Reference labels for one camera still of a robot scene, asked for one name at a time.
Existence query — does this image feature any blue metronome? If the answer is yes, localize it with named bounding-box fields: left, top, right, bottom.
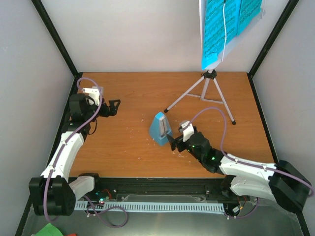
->
left=149, top=112, right=173, bottom=146

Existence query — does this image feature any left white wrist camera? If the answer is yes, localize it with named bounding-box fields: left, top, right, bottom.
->
left=82, top=86, right=103, bottom=106

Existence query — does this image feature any green paper sheet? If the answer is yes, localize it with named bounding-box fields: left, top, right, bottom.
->
left=33, top=223, right=63, bottom=236

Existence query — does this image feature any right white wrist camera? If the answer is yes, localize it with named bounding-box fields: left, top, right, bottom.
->
left=179, top=120, right=194, bottom=142

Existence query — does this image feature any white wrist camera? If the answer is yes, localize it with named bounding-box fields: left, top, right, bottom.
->
left=179, top=120, right=194, bottom=142
left=82, top=86, right=103, bottom=106

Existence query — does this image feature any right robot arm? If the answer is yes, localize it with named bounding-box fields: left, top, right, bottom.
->
left=167, top=132, right=315, bottom=213

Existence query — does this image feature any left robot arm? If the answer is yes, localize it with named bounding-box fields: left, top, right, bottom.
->
left=29, top=93, right=121, bottom=216

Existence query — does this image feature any grey slotted cable duct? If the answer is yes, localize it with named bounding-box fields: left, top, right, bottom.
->
left=75, top=200, right=226, bottom=212

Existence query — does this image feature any black aluminium frame rail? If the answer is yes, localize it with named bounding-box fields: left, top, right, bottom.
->
left=31, top=178, right=295, bottom=205

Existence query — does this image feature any white tripod music stand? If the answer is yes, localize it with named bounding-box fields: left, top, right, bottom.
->
left=164, top=69, right=237, bottom=125

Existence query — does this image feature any blue sheet music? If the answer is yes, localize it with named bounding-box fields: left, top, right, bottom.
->
left=199, top=0, right=263, bottom=70

